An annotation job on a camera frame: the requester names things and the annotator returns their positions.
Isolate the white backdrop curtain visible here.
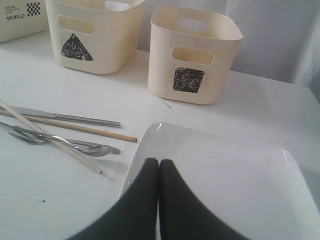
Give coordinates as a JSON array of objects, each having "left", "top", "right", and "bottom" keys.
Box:
[{"left": 138, "top": 0, "right": 320, "bottom": 99}]

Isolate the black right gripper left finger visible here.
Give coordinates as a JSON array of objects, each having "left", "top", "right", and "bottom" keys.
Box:
[{"left": 71, "top": 158, "right": 159, "bottom": 240}]

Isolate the steel fork short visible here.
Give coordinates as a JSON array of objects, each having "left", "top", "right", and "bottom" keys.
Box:
[{"left": 8, "top": 132, "right": 49, "bottom": 145}]

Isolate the cream bin with square mark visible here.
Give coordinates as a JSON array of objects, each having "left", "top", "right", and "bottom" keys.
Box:
[{"left": 147, "top": 5, "right": 243, "bottom": 105}]

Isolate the cream bin with triangle mark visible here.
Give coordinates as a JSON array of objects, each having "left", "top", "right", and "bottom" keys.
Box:
[{"left": 45, "top": 0, "right": 145, "bottom": 75}]

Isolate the wooden chopstick upper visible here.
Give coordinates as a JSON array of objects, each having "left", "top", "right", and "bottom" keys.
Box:
[{"left": 0, "top": 109, "right": 138, "bottom": 143}]

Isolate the cream bin with circle mark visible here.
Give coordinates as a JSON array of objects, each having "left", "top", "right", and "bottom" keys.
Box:
[{"left": 0, "top": 0, "right": 48, "bottom": 43}]

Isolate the steel table knife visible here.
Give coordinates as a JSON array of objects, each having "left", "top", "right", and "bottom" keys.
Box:
[{"left": 10, "top": 106, "right": 121, "bottom": 128}]

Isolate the wooden chopstick diagonal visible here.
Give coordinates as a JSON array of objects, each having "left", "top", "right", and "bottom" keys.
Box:
[{"left": 0, "top": 100, "right": 103, "bottom": 174}]

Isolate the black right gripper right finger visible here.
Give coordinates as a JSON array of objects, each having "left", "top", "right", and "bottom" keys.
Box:
[{"left": 158, "top": 159, "right": 242, "bottom": 240}]

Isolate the white square plate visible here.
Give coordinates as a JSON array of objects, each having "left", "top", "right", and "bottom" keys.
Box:
[{"left": 122, "top": 122, "right": 320, "bottom": 240}]

